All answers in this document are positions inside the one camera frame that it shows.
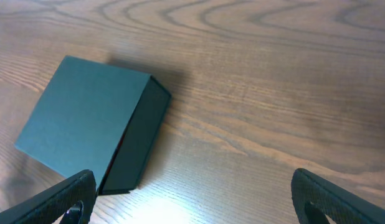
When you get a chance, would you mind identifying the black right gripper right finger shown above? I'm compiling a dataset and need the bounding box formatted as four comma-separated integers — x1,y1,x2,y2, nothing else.
291,168,385,224

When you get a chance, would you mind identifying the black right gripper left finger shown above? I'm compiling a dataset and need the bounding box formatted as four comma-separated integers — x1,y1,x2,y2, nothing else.
0,169,97,224

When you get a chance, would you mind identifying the black storage box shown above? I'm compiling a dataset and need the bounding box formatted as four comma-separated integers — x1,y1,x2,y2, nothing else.
15,56,171,195

